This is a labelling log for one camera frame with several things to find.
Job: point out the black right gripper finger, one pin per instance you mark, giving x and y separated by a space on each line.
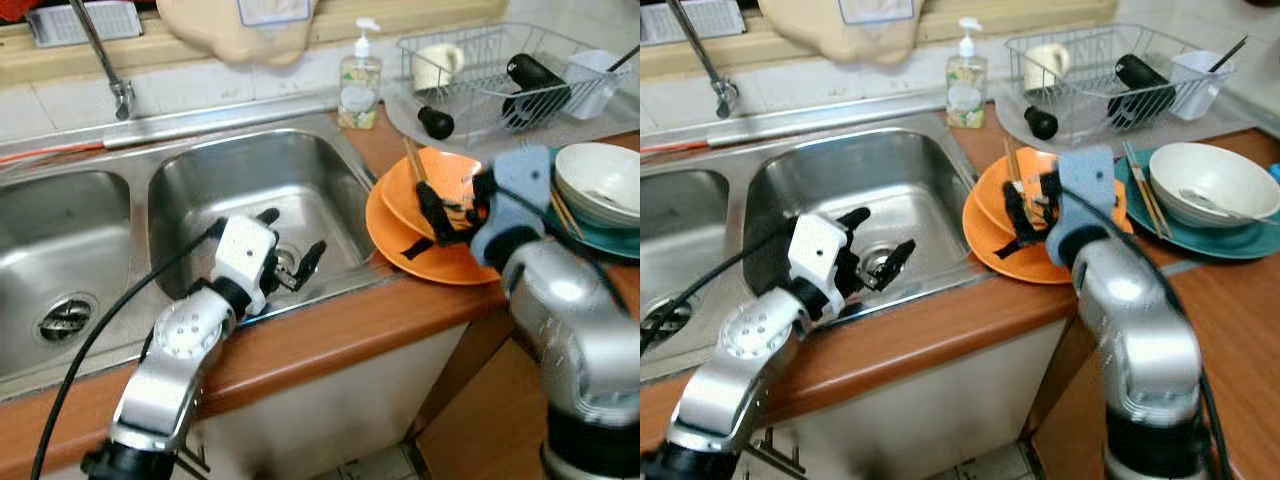
425 248
1015 247
1020 212
436 215

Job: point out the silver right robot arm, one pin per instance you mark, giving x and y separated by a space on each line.
570 320
1140 330

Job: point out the round sink drain strainer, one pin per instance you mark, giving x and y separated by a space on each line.
283 258
665 320
65 318
878 258

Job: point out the stainless steel double sink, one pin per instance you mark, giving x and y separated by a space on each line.
250 190
830 180

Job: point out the wooden chopstick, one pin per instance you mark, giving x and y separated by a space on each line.
1143 190
1010 165
1017 163
418 160
1150 188
563 212
411 162
570 210

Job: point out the grey plastic drain tray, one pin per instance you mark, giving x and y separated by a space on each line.
480 140
1010 130

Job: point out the white ceramic bowl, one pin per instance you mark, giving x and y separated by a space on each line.
1210 165
600 170

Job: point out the soap dispenser bottle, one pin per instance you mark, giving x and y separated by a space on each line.
359 90
966 90

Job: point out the teal plate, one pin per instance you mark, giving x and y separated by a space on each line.
610 245
1220 245

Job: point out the cream ceramic mug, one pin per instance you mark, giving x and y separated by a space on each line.
435 68
1045 68

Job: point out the white cabinet door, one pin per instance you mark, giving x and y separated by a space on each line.
330 400
930 400

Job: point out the black insulated bottle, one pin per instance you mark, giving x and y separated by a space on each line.
1140 80
535 80

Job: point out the white plastic utensil holder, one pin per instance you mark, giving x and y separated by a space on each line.
1198 85
592 85

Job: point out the brown wooden cabinet door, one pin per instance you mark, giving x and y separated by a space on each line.
490 420
1075 420

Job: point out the clear blue-edged plastic bag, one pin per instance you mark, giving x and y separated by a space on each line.
875 10
275 10

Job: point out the chrome sink faucet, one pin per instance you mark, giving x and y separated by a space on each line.
700 50
100 50

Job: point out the white ribbed filter box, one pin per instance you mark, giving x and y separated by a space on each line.
700 20
85 22

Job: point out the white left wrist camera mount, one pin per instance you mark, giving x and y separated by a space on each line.
243 255
818 255

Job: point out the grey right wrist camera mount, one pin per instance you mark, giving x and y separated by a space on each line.
1085 180
520 180

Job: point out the beige window frame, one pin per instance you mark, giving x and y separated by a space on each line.
400 15
1020 12

